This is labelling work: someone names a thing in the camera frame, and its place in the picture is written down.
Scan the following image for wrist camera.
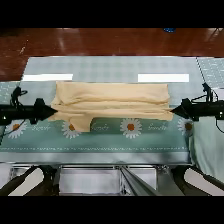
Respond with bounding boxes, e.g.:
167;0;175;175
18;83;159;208
201;82;217;103
9;85;30;108

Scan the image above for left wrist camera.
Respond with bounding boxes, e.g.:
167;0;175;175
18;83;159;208
9;85;30;108

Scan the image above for black cable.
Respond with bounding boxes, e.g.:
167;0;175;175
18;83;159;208
2;119;28;137
214;117;224;135

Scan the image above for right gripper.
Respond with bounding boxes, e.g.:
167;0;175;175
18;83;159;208
170;97;201;122

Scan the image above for pale yellow shirt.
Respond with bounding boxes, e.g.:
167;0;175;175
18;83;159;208
49;80;175;133

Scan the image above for silver frame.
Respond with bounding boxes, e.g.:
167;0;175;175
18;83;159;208
0;162;224;197

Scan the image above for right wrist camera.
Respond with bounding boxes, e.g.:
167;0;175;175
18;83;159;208
201;82;217;103

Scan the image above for pale green garment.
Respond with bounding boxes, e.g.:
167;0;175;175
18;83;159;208
189;116;224;179

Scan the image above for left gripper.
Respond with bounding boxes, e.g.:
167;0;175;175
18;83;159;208
30;97;59;126

